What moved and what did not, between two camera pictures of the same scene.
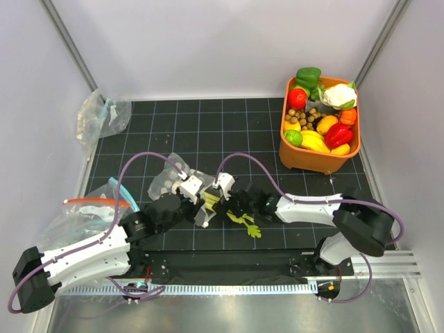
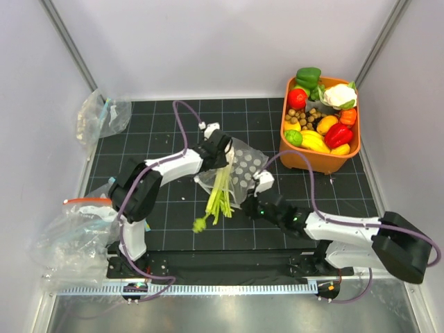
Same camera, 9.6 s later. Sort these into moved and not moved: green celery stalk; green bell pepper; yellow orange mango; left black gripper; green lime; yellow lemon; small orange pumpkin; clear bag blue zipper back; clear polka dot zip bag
Moved: green celery stalk; clear polka dot zip bag; left black gripper
Not moved: clear bag blue zipper back; green bell pepper; yellow orange mango; yellow lemon; green lime; small orange pumpkin
